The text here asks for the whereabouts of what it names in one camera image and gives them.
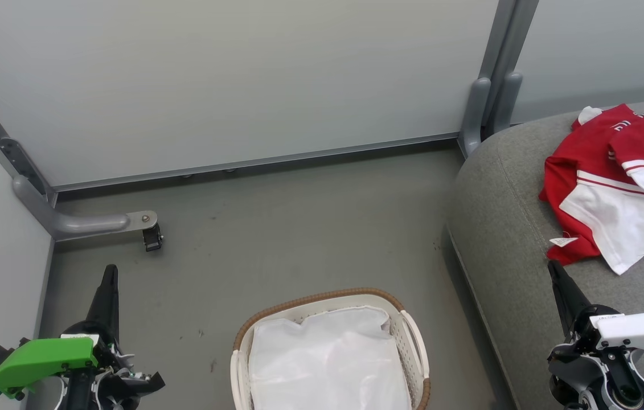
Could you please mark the white basket liner cloth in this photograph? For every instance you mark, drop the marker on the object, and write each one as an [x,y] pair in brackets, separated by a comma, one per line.
[327,364]

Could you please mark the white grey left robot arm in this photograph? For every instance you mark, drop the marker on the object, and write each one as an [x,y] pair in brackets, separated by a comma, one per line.
[80,393]

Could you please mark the grey partition bottom rail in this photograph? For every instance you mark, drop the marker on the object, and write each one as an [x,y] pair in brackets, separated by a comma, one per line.
[253,160]

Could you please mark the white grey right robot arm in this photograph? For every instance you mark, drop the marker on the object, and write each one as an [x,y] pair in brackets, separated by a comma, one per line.
[623,393]

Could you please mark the grey double partition post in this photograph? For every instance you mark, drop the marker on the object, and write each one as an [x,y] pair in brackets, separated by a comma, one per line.
[495,85]

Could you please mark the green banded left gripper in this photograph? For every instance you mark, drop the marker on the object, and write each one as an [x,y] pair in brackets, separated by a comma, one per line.
[42,359]

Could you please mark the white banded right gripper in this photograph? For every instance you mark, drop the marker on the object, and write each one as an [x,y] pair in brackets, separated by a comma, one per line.
[640,333]

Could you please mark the grey fabric sofa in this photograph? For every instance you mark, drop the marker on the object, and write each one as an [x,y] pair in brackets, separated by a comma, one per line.
[504,256]

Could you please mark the white laundry basket brown rim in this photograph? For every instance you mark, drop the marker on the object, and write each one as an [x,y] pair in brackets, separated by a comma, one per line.
[322,299]

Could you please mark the black caster wheel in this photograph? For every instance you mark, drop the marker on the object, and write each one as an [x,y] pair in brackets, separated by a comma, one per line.
[152,239]

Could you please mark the red and white jersey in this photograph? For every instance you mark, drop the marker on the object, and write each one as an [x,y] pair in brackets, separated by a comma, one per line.
[589,154]

